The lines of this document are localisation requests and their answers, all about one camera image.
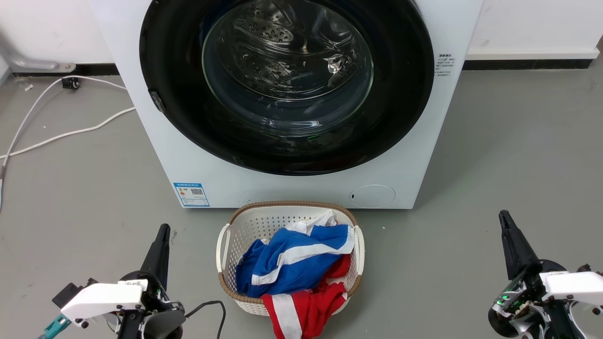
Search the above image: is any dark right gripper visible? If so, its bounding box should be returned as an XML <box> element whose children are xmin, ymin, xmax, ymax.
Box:
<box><xmin>488</xmin><ymin>210</ymin><xmax>589</xmax><ymax>339</ymax></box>

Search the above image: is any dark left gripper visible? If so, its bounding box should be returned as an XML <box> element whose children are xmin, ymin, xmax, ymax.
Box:
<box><xmin>117</xmin><ymin>224</ymin><xmax>187</xmax><ymax>339</ymax></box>

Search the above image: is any black round glass washer door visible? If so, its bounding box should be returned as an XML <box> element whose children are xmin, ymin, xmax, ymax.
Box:
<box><xmin>139</xmin><ymin>0</ymin><xmax>435</xmax><ymax>176</ymax></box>

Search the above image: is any white front-load washing machine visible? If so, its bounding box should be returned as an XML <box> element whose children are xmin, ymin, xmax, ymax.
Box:
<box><xmin>90</xmin><ymin>0</ymin><xmax>485</xmax><ymax>210</ymax></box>

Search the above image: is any blue energy label sticker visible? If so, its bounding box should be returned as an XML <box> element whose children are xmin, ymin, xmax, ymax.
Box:
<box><xmin>173</xmin><ymin>183</ymin><xmax>211</xmax><ymax>208</ymax></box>

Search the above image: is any cream plastic laundry basket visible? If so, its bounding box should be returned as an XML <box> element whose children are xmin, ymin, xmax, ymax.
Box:
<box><xmin>216</xmin><ymin>201</ymin><xmax>366</xmax><ymax>317</ymax></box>

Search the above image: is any teal plastic connector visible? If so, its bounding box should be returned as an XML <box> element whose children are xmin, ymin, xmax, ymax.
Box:
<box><xmin>39</xmin><ymin>314</ymin><xmax>72</xmax><ymax>339</ymax></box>

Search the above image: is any blue white-striped garment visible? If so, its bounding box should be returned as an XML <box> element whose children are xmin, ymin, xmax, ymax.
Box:
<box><xmin>236</xmin><ymin>224</ymin><xmax>355</xmax><ymax>298</ymax></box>

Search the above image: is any round white filter cover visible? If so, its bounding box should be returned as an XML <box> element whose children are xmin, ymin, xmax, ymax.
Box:
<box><xmin>349</xmin><ymin>185</ymin><xmax>396</xmax><ymax>208</ymax></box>

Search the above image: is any red white-striped garment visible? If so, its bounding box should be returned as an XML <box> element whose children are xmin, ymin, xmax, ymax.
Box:
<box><xmin>261</xmin><ymin>253</ymin><xmax>352</xmax><ymax>339</ymax></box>

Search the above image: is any white cloth garment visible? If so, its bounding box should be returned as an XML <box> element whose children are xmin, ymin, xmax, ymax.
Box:
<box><xmin>284</xmin><ymin>210</ymin><xmax>338</xmax><ymax>236</ymax></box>

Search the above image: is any stainless steel washer drum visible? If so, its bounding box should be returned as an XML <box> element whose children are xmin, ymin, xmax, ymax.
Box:
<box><xmin>203</xmin><ymin>0</ymin><xmax>375</xmax><ymax>102</ymax></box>

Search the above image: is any thin white cable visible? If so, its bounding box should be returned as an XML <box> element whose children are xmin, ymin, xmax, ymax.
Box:
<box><xmin>0</xmin><ymin>75</ymin><xmax>128</xmax><ymax>210</ymax></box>

